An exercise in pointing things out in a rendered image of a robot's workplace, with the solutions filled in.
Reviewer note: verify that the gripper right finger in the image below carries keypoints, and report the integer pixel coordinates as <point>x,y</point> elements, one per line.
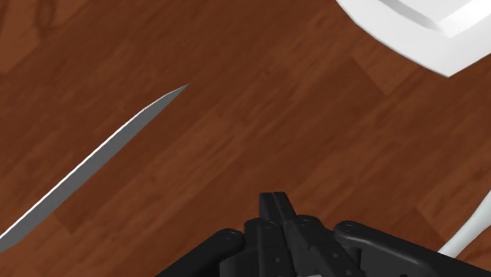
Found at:
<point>368,249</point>

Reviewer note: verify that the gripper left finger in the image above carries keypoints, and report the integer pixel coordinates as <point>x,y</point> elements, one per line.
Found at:
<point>264,238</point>

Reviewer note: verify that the white angular dish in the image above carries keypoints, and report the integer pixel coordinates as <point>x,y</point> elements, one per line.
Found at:
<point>414,34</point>

